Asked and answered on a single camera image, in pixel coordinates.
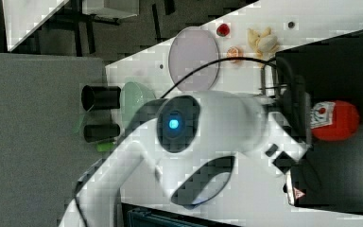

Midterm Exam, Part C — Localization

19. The red ketchup bottle white cap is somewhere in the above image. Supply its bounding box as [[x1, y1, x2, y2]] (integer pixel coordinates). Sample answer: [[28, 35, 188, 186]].
[[310, 100, 360, 141]]

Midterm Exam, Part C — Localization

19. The red strawberry toy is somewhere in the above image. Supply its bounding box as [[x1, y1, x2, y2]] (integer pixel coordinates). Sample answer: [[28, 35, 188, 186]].
[[216, 24, 230, 37]]

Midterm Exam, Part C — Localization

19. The lilac round plate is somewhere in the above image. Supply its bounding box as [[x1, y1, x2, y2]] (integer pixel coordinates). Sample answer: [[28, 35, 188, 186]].
[[168, 26, 219, 91]]

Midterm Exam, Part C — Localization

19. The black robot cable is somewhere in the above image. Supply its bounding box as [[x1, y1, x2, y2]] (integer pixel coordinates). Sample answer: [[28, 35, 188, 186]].
[[160, 56, 296, 99]]

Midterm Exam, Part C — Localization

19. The silver black toaster oven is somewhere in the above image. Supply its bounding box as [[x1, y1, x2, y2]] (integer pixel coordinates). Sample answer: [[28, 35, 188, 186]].
[[272, 30, 363, 215]]

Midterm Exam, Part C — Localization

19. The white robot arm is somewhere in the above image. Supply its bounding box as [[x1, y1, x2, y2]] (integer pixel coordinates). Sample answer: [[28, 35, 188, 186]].
[[59, 80, 311, 227]]

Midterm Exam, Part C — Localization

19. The bright green small object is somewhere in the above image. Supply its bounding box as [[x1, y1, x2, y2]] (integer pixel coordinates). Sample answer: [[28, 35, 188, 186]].
[[96, 142, 114, 152]]

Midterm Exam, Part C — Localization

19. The peeled banana toy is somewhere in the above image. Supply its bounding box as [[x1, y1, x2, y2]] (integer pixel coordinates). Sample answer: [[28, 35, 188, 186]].
[[247, 27, 279, 59]]

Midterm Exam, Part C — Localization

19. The small black pot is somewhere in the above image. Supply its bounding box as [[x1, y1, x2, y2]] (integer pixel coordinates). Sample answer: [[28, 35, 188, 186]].
[[83, 124, 120, 143]]

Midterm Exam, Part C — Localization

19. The green perforated colander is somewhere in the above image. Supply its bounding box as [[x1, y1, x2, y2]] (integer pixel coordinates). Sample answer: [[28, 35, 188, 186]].
[[120, 81, 156, 128]]

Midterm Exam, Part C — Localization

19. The large black pot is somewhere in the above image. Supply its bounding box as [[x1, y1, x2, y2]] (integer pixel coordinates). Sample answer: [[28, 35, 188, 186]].
[[81, 85, 121, 112]]

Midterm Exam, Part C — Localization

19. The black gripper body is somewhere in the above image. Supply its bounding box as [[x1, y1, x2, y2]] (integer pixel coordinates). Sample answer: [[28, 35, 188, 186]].
[[281, 76, 312, 145]]

